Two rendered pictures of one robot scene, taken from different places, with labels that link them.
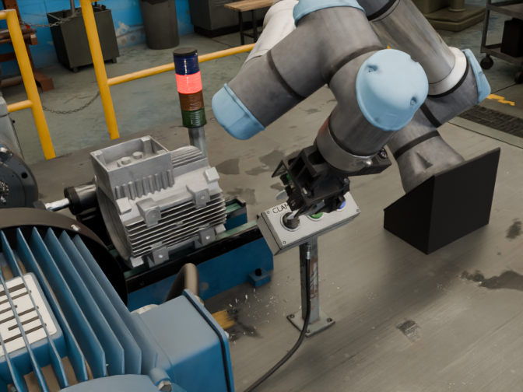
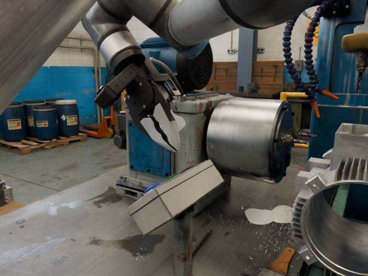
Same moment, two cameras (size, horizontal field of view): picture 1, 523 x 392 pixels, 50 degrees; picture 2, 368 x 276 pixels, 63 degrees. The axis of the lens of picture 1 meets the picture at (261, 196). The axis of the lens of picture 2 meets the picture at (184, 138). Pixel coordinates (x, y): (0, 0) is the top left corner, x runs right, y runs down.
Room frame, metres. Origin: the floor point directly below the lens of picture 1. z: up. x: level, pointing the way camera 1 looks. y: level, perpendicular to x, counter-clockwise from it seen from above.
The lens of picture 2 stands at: (1.25, -0.29, 1.25)
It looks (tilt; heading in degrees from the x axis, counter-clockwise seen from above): 13 degrees down; 153
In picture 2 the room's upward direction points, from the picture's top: straight up
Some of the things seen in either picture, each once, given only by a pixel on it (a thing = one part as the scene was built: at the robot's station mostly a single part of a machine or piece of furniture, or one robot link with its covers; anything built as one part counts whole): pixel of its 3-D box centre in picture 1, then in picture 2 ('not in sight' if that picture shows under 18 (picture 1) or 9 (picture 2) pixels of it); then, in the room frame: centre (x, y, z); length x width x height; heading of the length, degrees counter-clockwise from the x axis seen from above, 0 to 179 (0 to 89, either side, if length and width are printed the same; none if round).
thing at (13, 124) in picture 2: not in sight; (42, 122); (-4.40, -0.13, 0.37); 1.20 x 0.80 x 0.74; 118
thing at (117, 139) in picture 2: not in sight; (126, 122); (0.22, 0.01, 1.07); 0.08 x 0.07 x 0.20; 121
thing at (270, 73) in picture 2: not in sight; (216, 99); (-3.53, 2.87, 0.71); 2.21 x 0.95 x 1.43; 33
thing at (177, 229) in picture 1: (160, 204); (360, 207); (0.97, 0.20, 1.01); 0.20 x 0.19 x 0.19; 121
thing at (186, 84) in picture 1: (188, 80); not in sight; (1.34, 0.16, 1.14); 0.06 x 0.06 x 0.04
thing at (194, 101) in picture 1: (191, 98); not in sight; (1.34, 0.16, 1.10); 0.06 x 0.06 x 0.04
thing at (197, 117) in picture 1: (193, 114); not in sight; (1.34, 0.16, 1.05); 0.06 x 0.06 x 0.04
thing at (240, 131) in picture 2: not in sight; (237, 137); (0.50, 0.29, 1.04); 0.37 x 0.25 x 0.25; 31
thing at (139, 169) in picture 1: (133, 169); (367, 150); (0.94, 0.24, 1.11); 0.12 x 0.11 x 0.07; 121
